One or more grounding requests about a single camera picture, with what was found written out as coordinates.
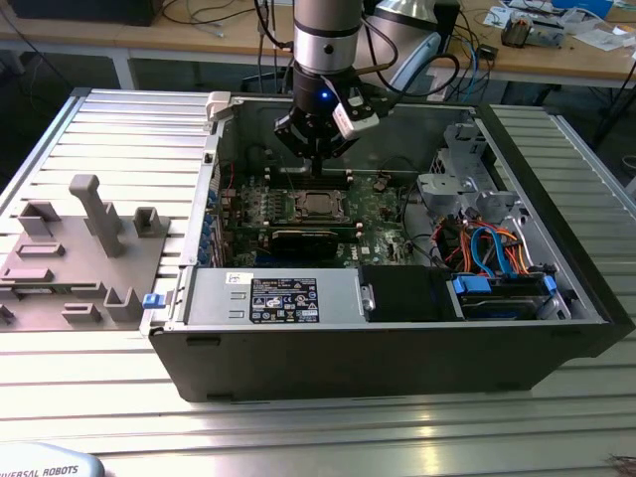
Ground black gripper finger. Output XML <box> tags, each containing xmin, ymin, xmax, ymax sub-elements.
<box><xmin>272</xmin><ymin>108</ymin><xmax>320</xmax><ymax>175</ymax></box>
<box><xmin>317</xmin><ymin>135</ymin><xmax>361</xmax><ymax>176</ymax></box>

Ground CPU socket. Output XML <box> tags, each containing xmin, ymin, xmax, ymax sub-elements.
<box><xmin>292</xmin><ymin>188</ymin><xmax>349</xmax><ymax>223</ymax></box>

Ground green motherboard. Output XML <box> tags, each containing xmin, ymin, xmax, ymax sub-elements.
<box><xmin>218</xmin><ymin>171</ymin><xmax>433</xmax><ymax>269</ymax></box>

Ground pale grey case latch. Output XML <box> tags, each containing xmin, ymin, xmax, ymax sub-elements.
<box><xmin>206</xmin><ymin>91</ymin><xmax>235</xmax><ymax>123</ymax></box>

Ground black graphics card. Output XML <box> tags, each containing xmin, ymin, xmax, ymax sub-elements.
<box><xmin>233</xmin><ymin>223</ymin><xmax>362</xmax><ymax>260</ymax></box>

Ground grey metal drive cage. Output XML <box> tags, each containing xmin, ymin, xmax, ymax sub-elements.
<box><xmin>415</xmin><ymin>172</ymin><xmax>481</xmax><ymax>216</ymax></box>

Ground wooden desk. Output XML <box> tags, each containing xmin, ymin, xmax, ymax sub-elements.
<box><xmin>0</xmin><ymin>0</ymin><xmax>636</xmax><ymax>90</ymax></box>

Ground black plastic shroud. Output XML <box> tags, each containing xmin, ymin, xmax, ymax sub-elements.
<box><xmin>360</xmin><ymin>265</ymin><xmax>466</xmax><ymax>323</ymax></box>

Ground grey power supply unit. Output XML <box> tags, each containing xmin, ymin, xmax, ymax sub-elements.
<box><xmin>186</xmin><ymin>267</ymin><xmax>367</xmax><ymax>327</ymax></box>

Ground hard disk in blue carrier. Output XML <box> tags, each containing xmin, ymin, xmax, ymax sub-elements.
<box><xmin>445</xmin><ymin>271</ymin><xmax>557</xmax><ymax>322</ymax></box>

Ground metal cooler heatsink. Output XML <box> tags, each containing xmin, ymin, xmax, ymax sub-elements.
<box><xmin>501</xmin><ymin>14</ymin><xmax>536</xmax><ymax>49</ymax></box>

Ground black PC case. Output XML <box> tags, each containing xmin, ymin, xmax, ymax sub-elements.
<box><xmin>147</xmin><ymin>91</ymin><xmax>636</xmax><ymax>403</ymax></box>

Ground grey electronic device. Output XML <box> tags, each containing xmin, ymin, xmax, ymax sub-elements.
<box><xmin>529</xmin><ymin>19</ymin><xmax>567</xmax><ymax>49</ymax></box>

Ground black equipment box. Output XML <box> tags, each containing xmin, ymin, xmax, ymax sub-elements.
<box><xmin>9</xmin><ymin>0</ymin><xmax>160</xmax><ymax>27</ymax></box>

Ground grey plastic parts rack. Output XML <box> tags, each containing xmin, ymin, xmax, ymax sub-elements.
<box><xmin>0</xmin><ymin>173</ymin><xmax>173</xmax><ymax>333</ymax></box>

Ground blue cardboard box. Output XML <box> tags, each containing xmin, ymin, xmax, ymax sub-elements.
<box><xmin>552</xmin><ymin>0</ymin><xmax>613</xmax><ymax>19</ymax></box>

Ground pale blue teach pendant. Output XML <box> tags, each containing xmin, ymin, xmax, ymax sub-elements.
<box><xmin>0</xmin><ymin>441</ymin><xmax>106</xmax><ymax>477</ymax></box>

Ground large white wrist camera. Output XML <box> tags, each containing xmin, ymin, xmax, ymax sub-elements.
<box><xmin>331</xmin><ymin>86</ymin><xmax>382</xmax><ymax>140</ymax></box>

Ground black hanging cable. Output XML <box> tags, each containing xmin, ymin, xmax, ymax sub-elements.
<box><xmin>255</xmin><ymin>0</ymin><xmax>272</xmax><ymax>93</ymax></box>

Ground copper coloured hose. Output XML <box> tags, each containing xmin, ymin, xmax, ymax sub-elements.
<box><xmin>353</xmin><ymin>60</ymin><xmax>392</xmax><ymax>77</ymax></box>

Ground thin black wire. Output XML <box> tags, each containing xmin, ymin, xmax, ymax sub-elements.
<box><xmin>380</xmin><ymin>155</ymin><xmax>423</xmax><ymax>183</ymax></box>

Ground thick black camera cable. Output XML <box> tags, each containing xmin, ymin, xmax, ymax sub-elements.
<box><xmin>360</xmin><ymin>14</ymin><xmax>462</xmax><ymax>108</ymax></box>

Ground blue disk wire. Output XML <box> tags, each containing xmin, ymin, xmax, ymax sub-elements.
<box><xmin>469</xmin><ymin>226</ymin><xmax>498</xmax><ymax>277</ymax></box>
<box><xmin>490</xmin><ymin>230</ymin><xmax>514</xmax><ymax>279</ymax></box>

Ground orange wire bundle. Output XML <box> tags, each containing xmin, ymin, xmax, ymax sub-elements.
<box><xmin>444</xmin><ymin>223</ymin><xmax>533</xmax><ymax>275</ymax></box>

